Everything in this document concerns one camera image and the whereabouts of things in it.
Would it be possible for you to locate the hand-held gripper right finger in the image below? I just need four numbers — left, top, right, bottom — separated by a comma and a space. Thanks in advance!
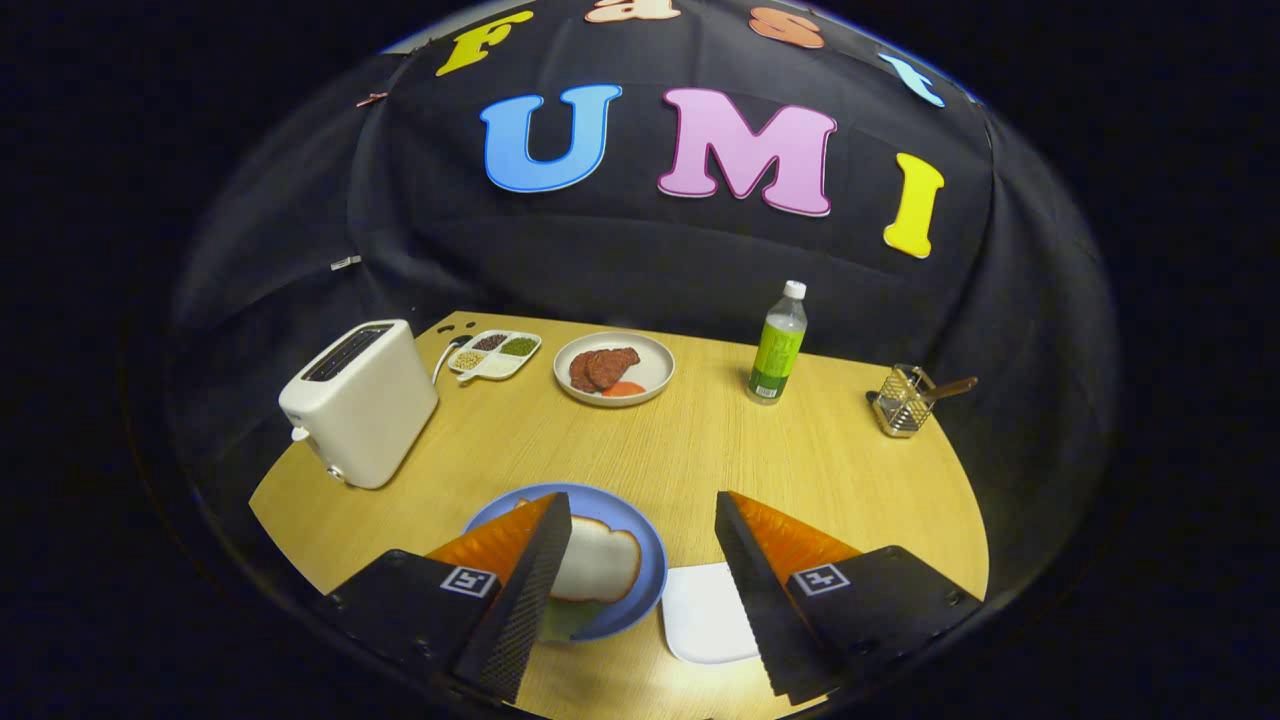
714, 490, 986, 706

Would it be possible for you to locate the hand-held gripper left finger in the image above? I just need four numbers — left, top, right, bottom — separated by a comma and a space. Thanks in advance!
320, 490, 573, 704

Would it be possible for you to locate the green lettuce leaf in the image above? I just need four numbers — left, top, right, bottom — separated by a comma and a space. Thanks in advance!
540, 595, 611, 643

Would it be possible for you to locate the bread slice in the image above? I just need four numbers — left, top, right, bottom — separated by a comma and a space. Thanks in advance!
550, 515, 642, 604

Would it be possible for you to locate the white square plate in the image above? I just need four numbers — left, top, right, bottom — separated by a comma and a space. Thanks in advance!
662, 562, 761, 666

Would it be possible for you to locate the blue round plate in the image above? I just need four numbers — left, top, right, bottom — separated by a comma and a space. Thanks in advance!
462, 483, 669, 643

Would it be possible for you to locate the white divided seed tray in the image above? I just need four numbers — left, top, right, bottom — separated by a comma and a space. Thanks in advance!
447, 330, 543, 383

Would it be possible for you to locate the green label plastic bottle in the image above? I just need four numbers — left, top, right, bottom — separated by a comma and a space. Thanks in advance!
746, 280, 809, 406

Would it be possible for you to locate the white toaster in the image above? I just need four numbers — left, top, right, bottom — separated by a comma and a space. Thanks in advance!
278, 319, 440, 491

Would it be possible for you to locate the white round plate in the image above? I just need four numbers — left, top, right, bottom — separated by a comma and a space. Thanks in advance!
553, 331, 676, 408

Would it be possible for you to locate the black backdrop cloth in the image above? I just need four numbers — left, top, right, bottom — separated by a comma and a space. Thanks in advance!
165, 0, 1119, 561

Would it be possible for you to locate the metal wire utensil holder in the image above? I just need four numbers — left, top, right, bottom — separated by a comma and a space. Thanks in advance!
866, 364, 939, 439

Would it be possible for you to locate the white toaster cable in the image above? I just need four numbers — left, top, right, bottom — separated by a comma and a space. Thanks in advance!
432, 338, 471, 386

